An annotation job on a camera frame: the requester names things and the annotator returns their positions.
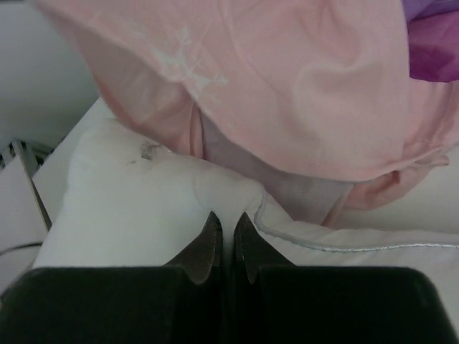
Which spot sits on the aluminium frame rail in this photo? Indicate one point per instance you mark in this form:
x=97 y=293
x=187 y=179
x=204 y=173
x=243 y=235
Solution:
x=31 y=161

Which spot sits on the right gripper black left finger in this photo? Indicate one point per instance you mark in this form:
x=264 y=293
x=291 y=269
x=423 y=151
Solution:
x=200 y=262

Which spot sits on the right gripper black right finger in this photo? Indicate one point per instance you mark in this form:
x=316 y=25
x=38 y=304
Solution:
x=253 y=252

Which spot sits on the pink purple pillowcase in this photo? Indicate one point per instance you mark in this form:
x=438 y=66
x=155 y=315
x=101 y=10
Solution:
x=316 y=100

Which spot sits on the white pillow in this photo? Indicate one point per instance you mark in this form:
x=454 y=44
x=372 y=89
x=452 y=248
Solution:
x=126 y=207

